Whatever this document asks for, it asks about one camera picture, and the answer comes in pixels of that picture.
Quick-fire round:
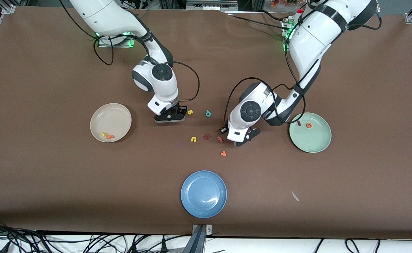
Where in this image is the brown table cover mat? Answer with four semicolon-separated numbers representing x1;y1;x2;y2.
0;6;412;240

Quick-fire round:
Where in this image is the pale green round plate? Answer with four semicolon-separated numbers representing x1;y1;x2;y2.
289;112;332;154

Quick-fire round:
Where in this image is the black cable on table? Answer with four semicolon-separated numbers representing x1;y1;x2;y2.
227;10;290;32

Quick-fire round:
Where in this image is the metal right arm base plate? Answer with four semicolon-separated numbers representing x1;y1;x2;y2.
98;33;138;48

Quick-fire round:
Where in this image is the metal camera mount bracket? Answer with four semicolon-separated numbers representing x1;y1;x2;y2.
183;224;213;253

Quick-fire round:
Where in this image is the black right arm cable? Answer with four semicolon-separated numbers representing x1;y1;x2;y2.
58;0;200;103

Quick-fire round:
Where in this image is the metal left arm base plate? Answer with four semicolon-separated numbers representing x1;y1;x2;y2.
281;17;297;52

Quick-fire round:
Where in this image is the beige brown round plate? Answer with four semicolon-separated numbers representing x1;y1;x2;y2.
90;103;132;143

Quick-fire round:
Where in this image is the blue round plate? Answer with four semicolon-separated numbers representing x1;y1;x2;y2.
181;170;228;219

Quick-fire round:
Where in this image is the grey power strip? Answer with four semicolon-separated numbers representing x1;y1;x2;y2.
187;1;238;11

